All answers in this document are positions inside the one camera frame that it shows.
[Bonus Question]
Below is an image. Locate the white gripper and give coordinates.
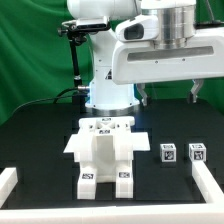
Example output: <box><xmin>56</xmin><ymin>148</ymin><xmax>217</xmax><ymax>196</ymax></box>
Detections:
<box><xmin>112</xmin><ymin>27</ymin><xmax>224</xmax><ymax>106</ymax></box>

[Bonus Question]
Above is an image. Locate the white chair seat part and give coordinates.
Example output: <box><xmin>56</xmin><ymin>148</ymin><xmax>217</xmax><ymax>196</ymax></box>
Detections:
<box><xmin>74</xmin><ymin>128</ymin><xmax>133</xmax><ymax>183</ymax></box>

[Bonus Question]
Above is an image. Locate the white chair back part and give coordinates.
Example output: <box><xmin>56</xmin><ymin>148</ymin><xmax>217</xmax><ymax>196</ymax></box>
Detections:
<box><xmin>79</xmin><ymin>116</ymin><xmax>135</xmax><ymax>134</ymax></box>

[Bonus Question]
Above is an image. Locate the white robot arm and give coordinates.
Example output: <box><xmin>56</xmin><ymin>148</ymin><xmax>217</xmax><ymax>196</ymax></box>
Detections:
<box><xmin>67</xmin><ymin>0</ymin><xmax>224</xmax><ymax>112</ymax></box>

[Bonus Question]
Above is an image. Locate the white sheet with tags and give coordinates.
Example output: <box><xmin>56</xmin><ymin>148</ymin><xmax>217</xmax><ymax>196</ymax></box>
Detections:
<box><xmin>64</xmin><ymin>132</ymin><xmax>150</xmax><ymax>155</ymax></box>

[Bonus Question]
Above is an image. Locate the white block far left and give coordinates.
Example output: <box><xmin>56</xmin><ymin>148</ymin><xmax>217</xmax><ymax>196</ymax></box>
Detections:
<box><xmin>0</xmin><ymin>167</ymin><xmax>18</xmax><ymax>208</ymax></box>

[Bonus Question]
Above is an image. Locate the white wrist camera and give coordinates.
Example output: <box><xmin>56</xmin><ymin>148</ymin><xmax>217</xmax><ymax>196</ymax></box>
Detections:
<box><xmin>115</xmin><ymin>15</ymin><xmax>159</xmax><ymax>42</ymax></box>

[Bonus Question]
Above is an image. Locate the black camera stand pole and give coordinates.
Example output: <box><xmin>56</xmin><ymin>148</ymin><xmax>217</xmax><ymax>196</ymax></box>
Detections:
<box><xmin>68</xmin><ymin>34</ymin><xmax>88</xmax><ymax>113</ymax></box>

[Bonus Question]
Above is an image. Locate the black cable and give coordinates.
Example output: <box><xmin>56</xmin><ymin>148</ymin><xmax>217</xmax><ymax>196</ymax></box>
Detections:
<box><xmin>13</xmin><ymin>87</ymin><xmax>89</xmax><ymax>113</ymax></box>

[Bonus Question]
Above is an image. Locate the white frame border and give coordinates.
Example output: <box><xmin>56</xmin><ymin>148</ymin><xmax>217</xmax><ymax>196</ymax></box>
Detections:
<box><xmin>0</xmin><ymin>161</ymin><xmax>224</xmax><ymax>224</ymax></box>

